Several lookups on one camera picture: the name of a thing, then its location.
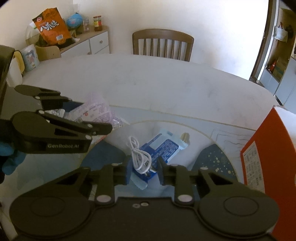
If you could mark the blue globe toy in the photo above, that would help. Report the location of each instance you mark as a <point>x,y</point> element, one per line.
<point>74,21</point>

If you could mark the grey wall cabinet unit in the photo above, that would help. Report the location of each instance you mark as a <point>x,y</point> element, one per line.
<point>277,67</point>

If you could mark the white tote bag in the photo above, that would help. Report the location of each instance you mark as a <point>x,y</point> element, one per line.
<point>280,33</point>

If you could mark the white drawer cabinet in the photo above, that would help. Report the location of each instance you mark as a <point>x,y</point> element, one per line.
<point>90,43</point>

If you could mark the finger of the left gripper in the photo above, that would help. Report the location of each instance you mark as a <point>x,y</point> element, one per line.
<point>50,99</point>
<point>86,127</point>

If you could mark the red lidded jar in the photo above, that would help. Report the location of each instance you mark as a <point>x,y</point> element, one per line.
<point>97,23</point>

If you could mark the blue white snack packet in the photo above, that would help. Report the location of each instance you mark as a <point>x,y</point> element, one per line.
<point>144,157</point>

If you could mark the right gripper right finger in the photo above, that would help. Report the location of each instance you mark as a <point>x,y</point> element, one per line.
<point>163,172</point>

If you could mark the pink white plastic packet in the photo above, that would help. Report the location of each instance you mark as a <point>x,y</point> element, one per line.
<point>94,110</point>

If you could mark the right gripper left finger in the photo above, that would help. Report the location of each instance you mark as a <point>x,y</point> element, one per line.
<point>127,167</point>

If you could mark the orange snack bag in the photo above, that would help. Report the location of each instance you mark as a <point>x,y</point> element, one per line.
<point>52,27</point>

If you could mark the wooden chair far side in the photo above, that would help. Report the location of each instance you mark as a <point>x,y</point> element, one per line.
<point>163,43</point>

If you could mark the red white cardboard box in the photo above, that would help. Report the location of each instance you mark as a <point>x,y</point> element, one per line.
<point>268,163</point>

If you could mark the white printed mug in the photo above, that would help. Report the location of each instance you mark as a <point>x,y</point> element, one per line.
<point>30,57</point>

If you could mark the blue gloved hand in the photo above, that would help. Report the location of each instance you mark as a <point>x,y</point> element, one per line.
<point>11,158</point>

